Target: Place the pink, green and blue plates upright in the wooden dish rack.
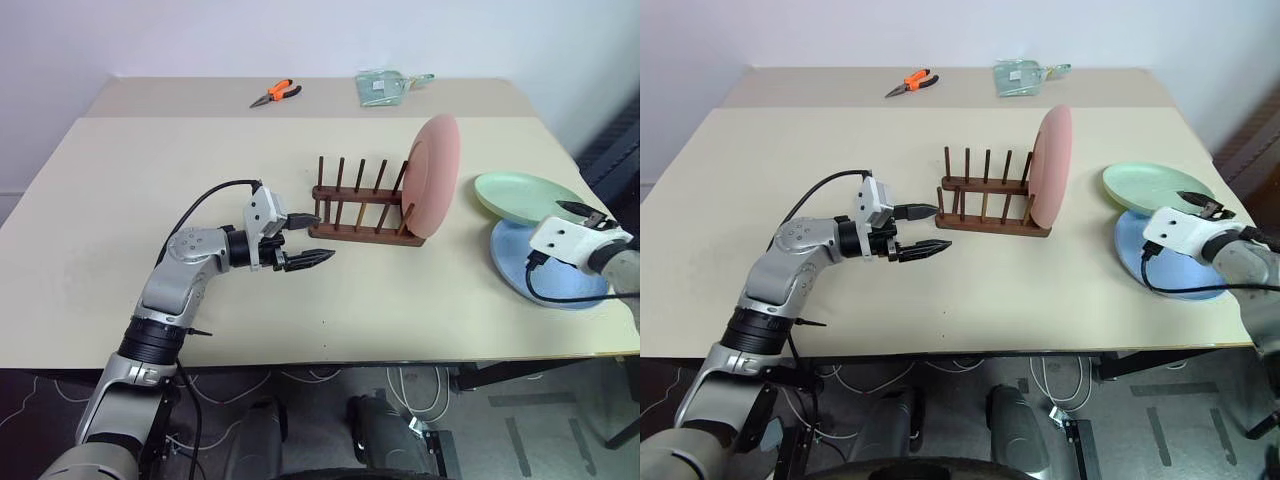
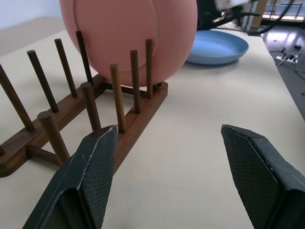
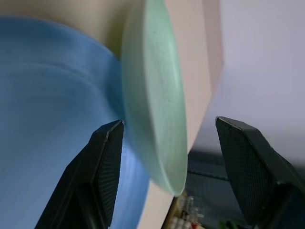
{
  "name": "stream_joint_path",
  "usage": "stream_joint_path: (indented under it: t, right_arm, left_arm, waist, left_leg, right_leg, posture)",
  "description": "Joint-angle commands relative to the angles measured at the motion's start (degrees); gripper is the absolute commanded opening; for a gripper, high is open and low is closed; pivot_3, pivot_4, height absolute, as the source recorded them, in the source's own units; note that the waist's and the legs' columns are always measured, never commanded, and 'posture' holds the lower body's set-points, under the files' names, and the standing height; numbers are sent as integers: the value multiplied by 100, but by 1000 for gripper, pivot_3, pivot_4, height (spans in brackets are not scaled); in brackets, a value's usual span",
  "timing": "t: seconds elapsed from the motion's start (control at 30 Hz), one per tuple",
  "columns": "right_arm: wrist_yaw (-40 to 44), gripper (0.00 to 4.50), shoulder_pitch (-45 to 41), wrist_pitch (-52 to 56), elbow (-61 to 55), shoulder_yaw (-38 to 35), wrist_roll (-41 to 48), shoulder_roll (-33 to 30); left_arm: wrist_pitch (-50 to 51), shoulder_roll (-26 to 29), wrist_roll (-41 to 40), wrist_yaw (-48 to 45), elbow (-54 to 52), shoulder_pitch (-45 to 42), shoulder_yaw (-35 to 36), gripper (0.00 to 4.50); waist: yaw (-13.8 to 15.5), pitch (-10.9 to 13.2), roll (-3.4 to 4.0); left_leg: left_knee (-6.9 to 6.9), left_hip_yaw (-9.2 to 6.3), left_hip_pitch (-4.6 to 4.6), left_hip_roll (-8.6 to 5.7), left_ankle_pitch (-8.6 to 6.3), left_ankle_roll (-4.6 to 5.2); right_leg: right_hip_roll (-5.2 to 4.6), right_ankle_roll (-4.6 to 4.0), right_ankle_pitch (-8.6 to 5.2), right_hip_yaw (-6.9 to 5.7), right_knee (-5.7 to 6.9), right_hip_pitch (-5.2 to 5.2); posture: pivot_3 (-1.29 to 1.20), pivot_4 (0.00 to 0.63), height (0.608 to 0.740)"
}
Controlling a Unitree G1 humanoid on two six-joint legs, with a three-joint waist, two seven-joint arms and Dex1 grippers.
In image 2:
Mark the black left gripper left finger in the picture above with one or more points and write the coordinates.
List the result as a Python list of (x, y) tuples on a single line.
[(78, 181)]

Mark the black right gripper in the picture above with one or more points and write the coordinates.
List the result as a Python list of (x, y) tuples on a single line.
[(205, 10)]

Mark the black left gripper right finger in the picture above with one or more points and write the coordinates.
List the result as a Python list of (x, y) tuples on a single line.
[(262, 181)]

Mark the dark wooden dish rack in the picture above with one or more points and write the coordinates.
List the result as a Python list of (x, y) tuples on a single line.
[(140, 107)]

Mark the blue plate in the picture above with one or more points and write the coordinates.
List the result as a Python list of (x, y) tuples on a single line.
[(214, 47)]

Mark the white power strip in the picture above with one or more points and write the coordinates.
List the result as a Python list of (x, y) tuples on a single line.
[(288, 58)]

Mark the pink plate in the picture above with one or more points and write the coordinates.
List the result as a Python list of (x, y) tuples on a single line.
[(119, 33)]

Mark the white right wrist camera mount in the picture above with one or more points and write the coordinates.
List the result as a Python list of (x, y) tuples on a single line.
[(232, 3)]

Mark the light wooden post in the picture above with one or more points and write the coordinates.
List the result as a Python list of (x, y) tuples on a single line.
[(258, 14)]

